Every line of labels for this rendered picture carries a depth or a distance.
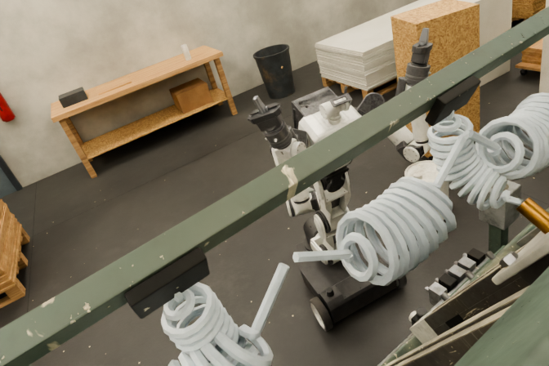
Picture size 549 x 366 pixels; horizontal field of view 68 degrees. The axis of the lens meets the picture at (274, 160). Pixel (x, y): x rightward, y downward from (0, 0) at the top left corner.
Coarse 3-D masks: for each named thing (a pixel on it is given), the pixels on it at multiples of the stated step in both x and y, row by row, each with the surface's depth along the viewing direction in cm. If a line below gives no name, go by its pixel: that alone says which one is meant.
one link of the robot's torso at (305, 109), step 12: (312, 96) 186; (324, 96) 185; (336, 96) 184; (300, 108) 182; (312, 108) 181; (300, 120) 179; (312, 120) 176; (324, 120) 176; (348, 120) 175; (312, 132) 173; (324, 132) 171; (312, 144) 173
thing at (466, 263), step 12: (468, 252) 169; (480, 252) 168; (456, 264) 171; (468, 264) 164; (480, 264) 166; (444, 276) 162; (456, 276) 162; (432, 288) 159; (444, 288) 158; (456, 288) 159; (432, 300) 161; (420, 312) 149
